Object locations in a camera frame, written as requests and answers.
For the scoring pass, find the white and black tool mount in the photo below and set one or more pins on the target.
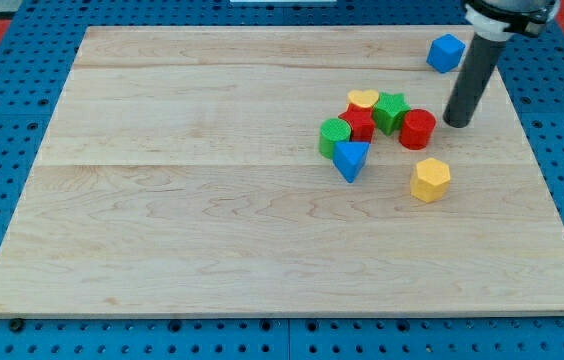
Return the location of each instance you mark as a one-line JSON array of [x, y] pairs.
[[499, 20]]

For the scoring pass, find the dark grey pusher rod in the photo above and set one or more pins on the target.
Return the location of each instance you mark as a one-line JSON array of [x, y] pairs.
[[476, 71]]

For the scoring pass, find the green star block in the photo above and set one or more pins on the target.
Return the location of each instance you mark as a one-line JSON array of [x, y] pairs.
[[389, 111]]

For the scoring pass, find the red star block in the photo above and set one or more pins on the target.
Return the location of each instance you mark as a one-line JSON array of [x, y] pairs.
[[361, 123]]

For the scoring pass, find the blue cube block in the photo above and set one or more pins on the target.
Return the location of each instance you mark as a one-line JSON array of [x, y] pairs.
[[445, 53]]

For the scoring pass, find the red cylinder block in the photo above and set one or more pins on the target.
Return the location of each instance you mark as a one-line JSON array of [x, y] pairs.
[[417, 128]]

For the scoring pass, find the yellow heart block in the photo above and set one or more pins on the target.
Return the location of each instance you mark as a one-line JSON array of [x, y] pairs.
[[363, 98]]

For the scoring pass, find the yellow hexagon block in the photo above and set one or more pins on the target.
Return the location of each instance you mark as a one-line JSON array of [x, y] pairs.
[[430, 180]]

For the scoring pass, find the blue triangle block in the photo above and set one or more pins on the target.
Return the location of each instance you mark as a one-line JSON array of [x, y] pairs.
[[349, 158]]

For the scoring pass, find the green cylinder block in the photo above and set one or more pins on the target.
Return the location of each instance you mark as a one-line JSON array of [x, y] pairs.
[[332, 131]]

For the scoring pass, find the wooden board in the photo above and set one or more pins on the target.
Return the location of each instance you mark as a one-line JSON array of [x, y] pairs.
[[179, 177]]

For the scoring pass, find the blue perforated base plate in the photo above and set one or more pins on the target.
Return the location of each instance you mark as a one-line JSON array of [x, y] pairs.
[[38, 43]]

